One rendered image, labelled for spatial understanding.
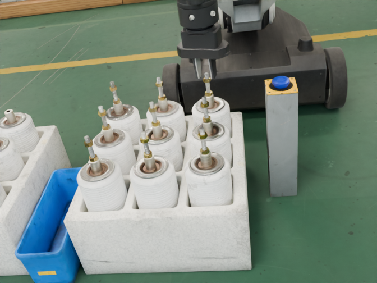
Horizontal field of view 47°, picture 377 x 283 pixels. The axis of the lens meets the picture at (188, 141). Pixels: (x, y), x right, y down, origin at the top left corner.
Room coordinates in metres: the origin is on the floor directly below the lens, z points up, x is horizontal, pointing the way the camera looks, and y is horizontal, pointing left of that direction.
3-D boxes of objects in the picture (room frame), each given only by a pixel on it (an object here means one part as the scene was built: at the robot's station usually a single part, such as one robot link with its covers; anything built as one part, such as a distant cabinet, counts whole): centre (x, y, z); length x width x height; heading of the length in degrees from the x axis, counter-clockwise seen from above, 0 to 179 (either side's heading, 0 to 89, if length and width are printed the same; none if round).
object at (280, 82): (0.87, -0.23, 0.32); 0.04 x 0.04 x 0.02
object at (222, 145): (0.82, -0.05, 0.16); 0.10 x 0.10 x 0.18
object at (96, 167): (0.75, 0.20, 0.26); 0.02 x 0.02 x 0.03
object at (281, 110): (0.87, -0.23, 0.16); 0.07 x 0.07 x 0.31; 80
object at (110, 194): (0.75, 0.20, 0.16); 0.10 x 0.10 x 0.18
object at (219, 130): (0.82, -0.05, 0.25); 0.08 x 0.08 x 0.01
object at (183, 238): (0.84, 0.07, 0.09); 0.39 x 0.39 x 0.18; 80
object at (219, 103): (0.94, -0.07, 0.25); 0.08 x 0.08 x 0.01
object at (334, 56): (1.24, -0.50, 0.10); 0.20 x 0.05 x 0.20; 171
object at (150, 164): (0.73, 0.09, 0.26); 0.02 x 0.02 x 0.03
